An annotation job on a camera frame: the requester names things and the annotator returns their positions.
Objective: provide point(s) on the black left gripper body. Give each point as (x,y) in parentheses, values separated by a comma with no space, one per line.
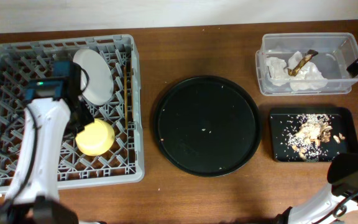
(81,117)

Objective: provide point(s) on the grey round plate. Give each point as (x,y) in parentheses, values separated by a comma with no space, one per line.
(98,86)

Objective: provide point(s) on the white paper napkin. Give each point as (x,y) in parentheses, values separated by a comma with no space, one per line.
(308,78)

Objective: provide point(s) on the wooden chopstick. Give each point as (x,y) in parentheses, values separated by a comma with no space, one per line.
(132,90)
(125,97)

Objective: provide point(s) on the yellow bowl with food scraps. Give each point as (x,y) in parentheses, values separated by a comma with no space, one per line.
(96,139)

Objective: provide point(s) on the gold foil wrapper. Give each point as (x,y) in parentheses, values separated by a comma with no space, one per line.
(306,58)

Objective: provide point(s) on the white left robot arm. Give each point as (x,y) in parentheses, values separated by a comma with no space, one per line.
(52,107)

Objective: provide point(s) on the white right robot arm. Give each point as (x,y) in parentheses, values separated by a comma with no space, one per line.
(339,196)

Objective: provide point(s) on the grey plastic dishwasher rack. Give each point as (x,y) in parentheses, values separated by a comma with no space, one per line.
(24,61)

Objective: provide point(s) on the clear plastic bin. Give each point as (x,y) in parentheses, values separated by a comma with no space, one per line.
(336,51)

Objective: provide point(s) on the food scraps and rice pile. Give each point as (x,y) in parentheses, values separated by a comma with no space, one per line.
(312,138)

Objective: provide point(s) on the black rectangular tray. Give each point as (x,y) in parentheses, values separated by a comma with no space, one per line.
(278,124)

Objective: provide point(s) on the round black tray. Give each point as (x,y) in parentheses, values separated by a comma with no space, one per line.
(207,126)

